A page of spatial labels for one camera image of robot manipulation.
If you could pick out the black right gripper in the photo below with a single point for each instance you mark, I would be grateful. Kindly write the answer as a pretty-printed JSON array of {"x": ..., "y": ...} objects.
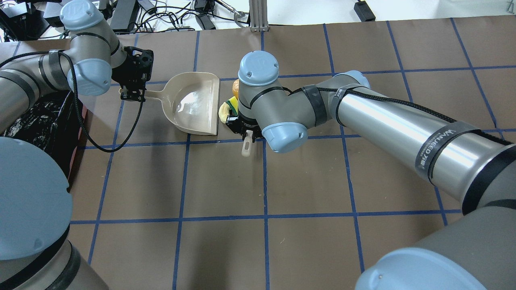
[{"x": 242, "y": 125}]

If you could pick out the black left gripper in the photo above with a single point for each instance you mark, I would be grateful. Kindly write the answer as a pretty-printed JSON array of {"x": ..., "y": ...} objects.
[{"x": 123, "y": 76}]

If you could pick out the beige hand brush black bristles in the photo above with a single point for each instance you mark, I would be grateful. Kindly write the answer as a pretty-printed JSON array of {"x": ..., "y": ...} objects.
[{"x": 246, "y": 149}]

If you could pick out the yellow green sponge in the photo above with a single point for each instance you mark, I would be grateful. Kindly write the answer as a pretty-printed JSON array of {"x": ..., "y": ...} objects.
[{"x": 232, "y": 106}]

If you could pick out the orange-brown bread roll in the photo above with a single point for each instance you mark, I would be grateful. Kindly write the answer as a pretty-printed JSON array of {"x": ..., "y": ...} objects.
[{"x": 235, "y": 88}]

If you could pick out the beige plastic dustpan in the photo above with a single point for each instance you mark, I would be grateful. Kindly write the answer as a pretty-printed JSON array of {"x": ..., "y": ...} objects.
[{"x": 190, "y": 101}]

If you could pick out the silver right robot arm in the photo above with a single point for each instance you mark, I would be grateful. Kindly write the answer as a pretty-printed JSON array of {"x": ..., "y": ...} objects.
[{"x": 475, "y": 253}]

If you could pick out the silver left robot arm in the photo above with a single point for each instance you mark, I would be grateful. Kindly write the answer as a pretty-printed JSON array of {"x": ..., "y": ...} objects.
[{"x": 36, "y": 208}]

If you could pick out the bin with black bag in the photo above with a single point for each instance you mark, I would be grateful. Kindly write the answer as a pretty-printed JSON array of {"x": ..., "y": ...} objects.
[{"x": 52, "y": 126}]

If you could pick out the black power brick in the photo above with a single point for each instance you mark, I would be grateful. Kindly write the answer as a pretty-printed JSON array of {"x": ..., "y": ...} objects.
[{"x": 124, "y": 16}]

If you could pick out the black power adapter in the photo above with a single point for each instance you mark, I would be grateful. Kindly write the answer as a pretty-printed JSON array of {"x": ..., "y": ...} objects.
[{"x": 363, "y": 11}]

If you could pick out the aluminium frame post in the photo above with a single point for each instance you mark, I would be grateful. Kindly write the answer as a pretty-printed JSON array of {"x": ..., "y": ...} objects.
[{"x": 258, "y": 16}]

